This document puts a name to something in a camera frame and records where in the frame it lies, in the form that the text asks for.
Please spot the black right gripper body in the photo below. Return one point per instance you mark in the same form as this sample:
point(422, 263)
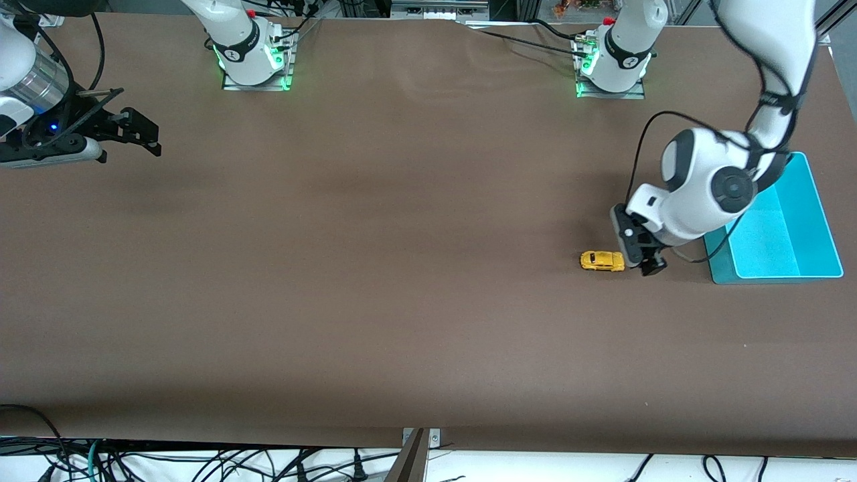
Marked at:
point(100, 126)

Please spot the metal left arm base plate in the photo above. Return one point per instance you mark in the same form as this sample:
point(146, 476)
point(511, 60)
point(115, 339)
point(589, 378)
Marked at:
point(612, 95)

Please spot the silver background equipment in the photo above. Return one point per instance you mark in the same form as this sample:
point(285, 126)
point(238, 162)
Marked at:
point(435, 10)

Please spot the metal table edge bracket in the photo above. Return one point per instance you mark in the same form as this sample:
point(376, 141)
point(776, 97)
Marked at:
point(434, 438)

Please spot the yellow beetle toy car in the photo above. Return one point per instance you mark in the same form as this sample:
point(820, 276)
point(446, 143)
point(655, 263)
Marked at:
point(601, 261)

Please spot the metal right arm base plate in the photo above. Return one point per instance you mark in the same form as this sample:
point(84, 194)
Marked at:
point(258, 87)

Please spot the turquoise plastic bin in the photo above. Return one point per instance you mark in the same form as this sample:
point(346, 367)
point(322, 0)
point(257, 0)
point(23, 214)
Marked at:
point(797, 227)

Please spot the dark slanted bar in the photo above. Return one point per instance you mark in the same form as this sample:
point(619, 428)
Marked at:
point(408, 468)

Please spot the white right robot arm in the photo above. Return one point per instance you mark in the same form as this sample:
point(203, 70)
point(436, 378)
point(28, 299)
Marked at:
point(248, 47)

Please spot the orange background object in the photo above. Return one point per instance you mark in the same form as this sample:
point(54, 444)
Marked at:
point(561, 8)

